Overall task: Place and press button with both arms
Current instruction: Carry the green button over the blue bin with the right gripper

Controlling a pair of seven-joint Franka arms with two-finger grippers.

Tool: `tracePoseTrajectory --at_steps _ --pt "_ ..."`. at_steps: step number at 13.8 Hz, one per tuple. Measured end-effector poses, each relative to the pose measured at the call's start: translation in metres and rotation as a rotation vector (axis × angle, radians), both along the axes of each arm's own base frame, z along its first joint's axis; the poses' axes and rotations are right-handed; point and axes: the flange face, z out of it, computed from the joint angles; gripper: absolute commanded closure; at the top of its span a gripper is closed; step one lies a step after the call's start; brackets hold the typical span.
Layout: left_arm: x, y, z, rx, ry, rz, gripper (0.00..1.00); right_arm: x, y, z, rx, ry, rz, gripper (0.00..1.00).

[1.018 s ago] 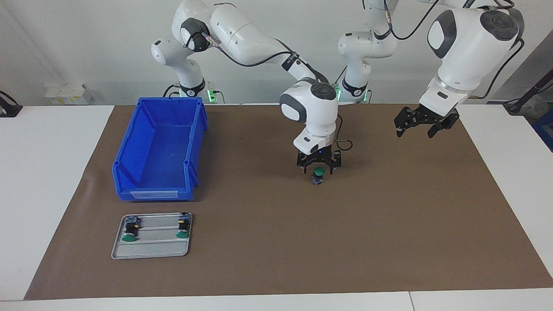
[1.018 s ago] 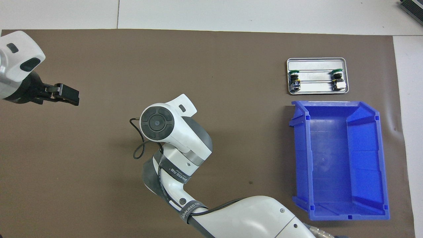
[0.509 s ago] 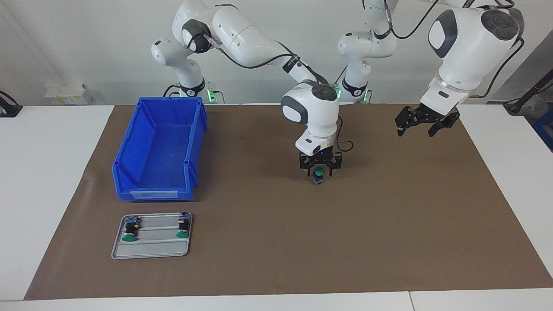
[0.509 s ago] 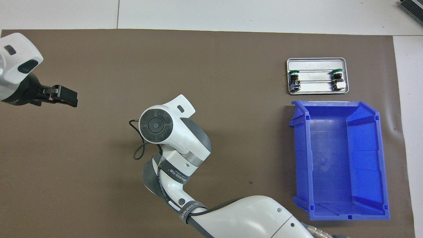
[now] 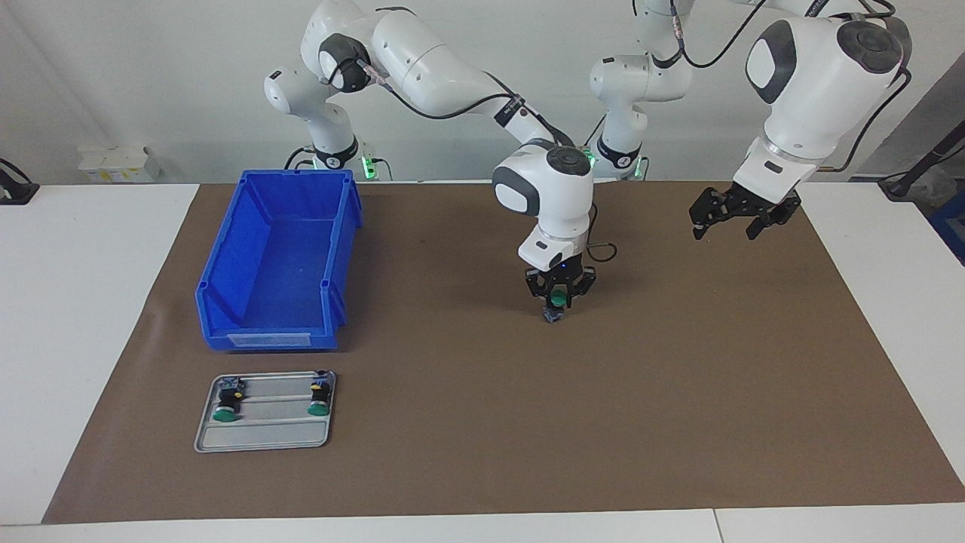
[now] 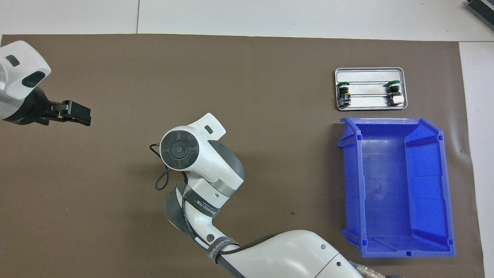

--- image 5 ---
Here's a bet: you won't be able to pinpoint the brown table mat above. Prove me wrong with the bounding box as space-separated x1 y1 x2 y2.
41 179 965 525

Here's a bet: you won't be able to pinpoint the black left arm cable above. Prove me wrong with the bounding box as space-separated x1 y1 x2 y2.
632 0 914 174

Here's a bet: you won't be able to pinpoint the white background boxes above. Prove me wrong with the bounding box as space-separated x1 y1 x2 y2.
78 146 163 183

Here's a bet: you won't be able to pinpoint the black stand leg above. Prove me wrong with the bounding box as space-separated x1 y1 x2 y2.
878 121 965 201

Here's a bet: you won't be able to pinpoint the blue plastic storage bin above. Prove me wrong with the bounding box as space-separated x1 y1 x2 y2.
195 169 363 352

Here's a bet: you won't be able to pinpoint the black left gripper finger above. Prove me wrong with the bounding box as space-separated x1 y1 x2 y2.
746 210 789 241
689 187 734 241

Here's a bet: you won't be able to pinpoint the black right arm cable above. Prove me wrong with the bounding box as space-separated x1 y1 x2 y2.
360 60 619 263

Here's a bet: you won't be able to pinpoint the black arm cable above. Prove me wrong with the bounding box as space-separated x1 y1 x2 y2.
632 0 914 174
360 60 619 263

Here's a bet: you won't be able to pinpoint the black clamp mount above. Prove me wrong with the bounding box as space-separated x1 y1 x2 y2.
0 158 40 206

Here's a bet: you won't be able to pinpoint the blue crate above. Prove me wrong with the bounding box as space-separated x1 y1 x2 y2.
929 189 965 266

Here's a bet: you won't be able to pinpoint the grey metal tray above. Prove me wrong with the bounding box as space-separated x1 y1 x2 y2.
194 370 338 454

